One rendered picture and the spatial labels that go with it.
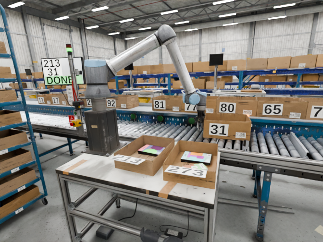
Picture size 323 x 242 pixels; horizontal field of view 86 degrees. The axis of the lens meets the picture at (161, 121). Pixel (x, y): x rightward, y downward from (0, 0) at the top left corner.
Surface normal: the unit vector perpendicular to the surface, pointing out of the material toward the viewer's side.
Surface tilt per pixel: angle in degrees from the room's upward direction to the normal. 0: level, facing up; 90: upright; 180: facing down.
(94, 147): 90
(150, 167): 90
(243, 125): 90
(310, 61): 90
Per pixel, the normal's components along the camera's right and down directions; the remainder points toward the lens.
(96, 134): -0.36, 0.25
